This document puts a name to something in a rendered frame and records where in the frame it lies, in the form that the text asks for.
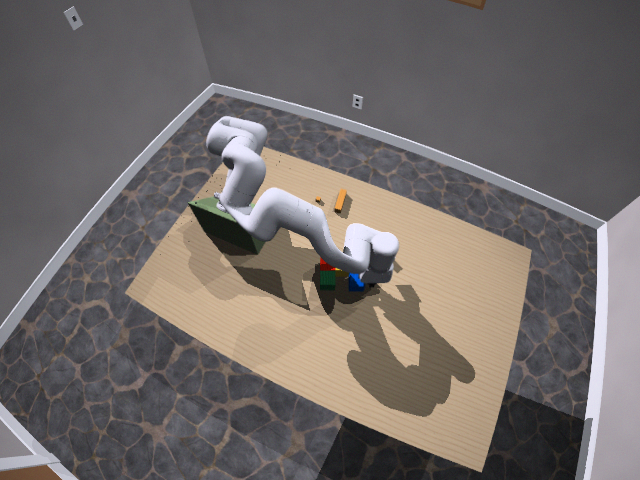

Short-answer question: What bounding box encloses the blue cube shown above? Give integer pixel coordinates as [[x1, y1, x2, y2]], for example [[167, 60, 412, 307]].
[[348, 273, 365, 292]]

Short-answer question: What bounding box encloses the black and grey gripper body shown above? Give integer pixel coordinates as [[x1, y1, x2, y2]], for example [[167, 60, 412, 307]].
[[360, 264, 393, 283]]

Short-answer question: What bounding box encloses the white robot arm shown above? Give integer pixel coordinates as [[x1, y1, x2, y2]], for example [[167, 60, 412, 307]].
[[207, 116, 399, 274]]

